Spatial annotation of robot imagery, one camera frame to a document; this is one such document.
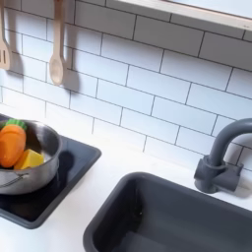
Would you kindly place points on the dark grey tap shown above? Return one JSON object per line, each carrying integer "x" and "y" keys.
{"x": 216, "y": 164}

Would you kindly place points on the black stove top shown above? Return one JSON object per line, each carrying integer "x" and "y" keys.
{"x": 75, "y": 160}

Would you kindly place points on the wooden slotted spatula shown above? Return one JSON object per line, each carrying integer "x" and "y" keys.
{"x": 4, "y": 55}

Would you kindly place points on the orange toy carrot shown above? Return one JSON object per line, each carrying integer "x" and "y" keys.
{"x": 11, "y": 144}

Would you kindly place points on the wooden spoon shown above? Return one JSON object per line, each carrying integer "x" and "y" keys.
{"x": 57, "y": 65}

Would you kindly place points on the steel pot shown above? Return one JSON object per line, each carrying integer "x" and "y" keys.
{"x": 39, "y": 170}

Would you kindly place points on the dark grey sink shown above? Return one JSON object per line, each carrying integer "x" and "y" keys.
{"x": 170, "y": 216}

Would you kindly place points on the yellow block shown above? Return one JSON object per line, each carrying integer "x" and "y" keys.
{"x": 30, "y": 159}

